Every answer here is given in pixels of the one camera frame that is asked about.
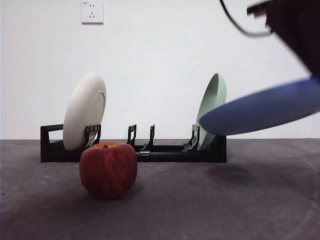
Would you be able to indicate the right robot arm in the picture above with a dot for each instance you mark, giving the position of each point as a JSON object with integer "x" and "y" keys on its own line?
{"x": 297, "y": 27}

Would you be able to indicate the white wall socket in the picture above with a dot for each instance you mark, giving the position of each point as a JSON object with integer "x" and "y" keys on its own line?
{"x": 92, "y": 12}

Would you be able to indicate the blue plate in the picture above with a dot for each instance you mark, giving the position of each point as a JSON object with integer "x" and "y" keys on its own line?
{"x": 262, "y": 110}

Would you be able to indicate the black plate rack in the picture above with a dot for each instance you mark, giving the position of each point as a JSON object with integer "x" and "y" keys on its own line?
{"x": 175, "y": 156}

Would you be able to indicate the red apple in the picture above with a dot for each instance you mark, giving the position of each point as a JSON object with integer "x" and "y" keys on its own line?
{"x": 107, "y": 170}

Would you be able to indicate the white plate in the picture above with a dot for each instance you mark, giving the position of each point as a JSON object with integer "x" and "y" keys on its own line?
{"x": 82, "y": 107}

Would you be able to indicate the pale green plate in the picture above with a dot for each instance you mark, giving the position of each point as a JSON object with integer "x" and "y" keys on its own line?
{"x": 212, "y": 97}

